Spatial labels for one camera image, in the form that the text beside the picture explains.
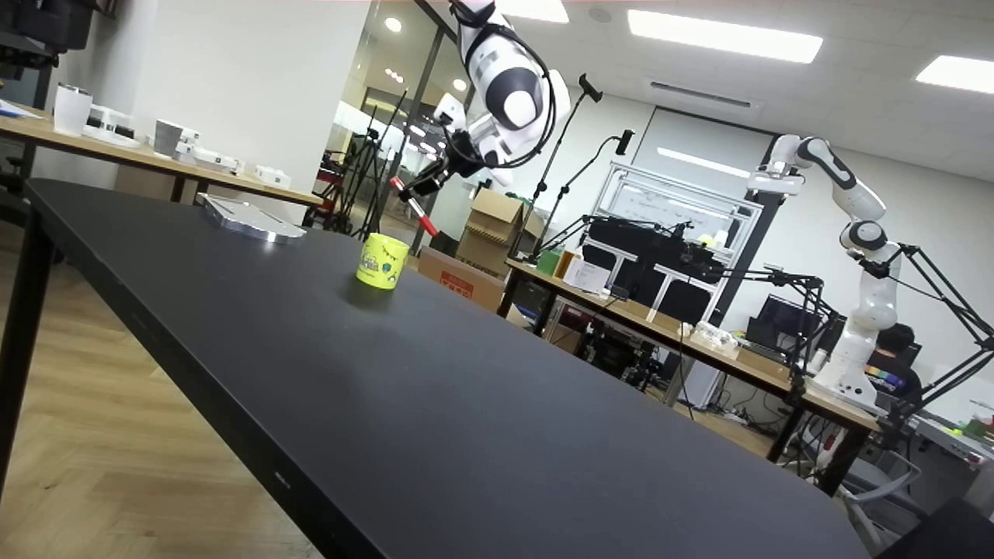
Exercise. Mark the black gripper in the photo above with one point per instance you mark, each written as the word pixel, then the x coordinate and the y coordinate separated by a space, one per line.
pixel 462 157

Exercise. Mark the orange marker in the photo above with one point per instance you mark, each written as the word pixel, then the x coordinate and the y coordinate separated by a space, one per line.
pixel 427 223

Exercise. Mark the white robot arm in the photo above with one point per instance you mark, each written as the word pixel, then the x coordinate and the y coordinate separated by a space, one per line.
pixel 517 93

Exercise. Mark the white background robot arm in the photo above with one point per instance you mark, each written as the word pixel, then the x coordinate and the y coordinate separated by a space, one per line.
pixel 866 241

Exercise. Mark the yellow mug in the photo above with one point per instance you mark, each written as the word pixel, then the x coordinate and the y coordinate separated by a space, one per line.
pixel 382 261

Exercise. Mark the cardboard box stack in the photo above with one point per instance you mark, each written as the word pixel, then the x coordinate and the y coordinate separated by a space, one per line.
pixel 477 268

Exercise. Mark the wooden desk right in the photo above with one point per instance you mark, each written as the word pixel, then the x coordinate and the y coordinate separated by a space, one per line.
pixel 765 373

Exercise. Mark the wooden desk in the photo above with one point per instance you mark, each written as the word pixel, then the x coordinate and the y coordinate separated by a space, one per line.
pixel 765 373
pixel 37 131

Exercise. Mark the white metal shelf rack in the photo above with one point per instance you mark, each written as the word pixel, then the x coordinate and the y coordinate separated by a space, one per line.
pixel 726 220

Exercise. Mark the black monitors on desk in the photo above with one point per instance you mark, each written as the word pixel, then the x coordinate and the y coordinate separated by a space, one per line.
pixel 655 268

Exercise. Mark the wooden desk left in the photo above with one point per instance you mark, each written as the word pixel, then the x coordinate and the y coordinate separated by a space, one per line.
pixel 37 131

